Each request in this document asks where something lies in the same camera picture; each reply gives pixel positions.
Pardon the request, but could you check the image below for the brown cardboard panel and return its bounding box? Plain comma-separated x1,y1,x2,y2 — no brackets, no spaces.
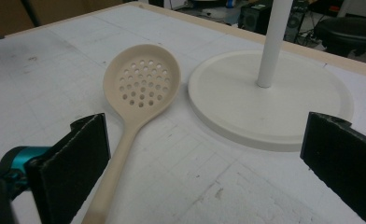
0,0,124,40

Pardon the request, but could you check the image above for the white stand with round base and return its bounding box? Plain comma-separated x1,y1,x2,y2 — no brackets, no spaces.
188,0,355,153

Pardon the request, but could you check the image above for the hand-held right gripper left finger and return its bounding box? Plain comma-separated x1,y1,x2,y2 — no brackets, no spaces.
25,113,112,224

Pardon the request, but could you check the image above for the black office chair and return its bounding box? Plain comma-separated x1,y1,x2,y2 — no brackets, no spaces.
313,16,366,59

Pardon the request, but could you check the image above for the teal and black tool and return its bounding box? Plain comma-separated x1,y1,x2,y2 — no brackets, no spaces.
0,146,52,200

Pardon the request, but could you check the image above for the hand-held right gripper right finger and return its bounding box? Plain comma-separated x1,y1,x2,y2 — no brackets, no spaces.
300,111,366,224

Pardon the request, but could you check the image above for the black speaker box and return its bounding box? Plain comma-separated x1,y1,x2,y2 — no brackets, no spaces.
237,3,273,35

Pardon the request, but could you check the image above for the beige slotted spoon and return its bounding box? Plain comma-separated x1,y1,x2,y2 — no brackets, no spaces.
81,43,182,224

